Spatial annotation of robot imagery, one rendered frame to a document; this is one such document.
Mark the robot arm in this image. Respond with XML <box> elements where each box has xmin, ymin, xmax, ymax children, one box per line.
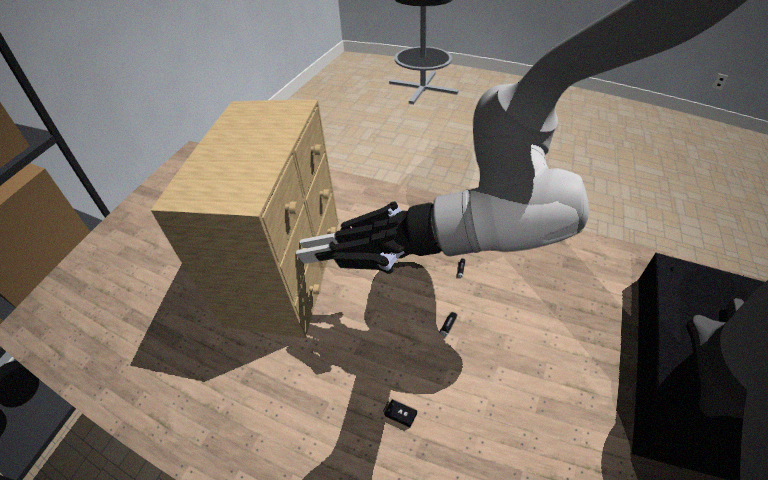
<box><xmin>431</xmin><ymin>0</ymin><xmax>768</xmax><ymax>480</ymax></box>

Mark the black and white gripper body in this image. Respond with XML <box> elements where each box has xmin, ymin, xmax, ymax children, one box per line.
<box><xmin>378</xmin><ymin>202</ymin><xmax>442</xmax><ymax>259</ymax></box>

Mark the small wooden chest of drawers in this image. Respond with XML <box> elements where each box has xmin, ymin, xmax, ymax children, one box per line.
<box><xmin>151</xmin><ymin>100</ymin><xmax>339</xmax><ymax>338</ymax></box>

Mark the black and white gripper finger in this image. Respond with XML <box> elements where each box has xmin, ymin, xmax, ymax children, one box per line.
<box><xmin>300</xmin><ymin>201</ymin><xmax>401</xmax><ymax>248</ymax></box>
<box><xmin>296</xmin><ymin>229</ymin><xmax>404</xmax><ymax>274</ymax></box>

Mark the black nine-volt battery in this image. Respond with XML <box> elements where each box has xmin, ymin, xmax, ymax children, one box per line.
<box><xmin>385</xmin><ymin>399</ymin><xmax>417</xmax><ymax>428</ymax></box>

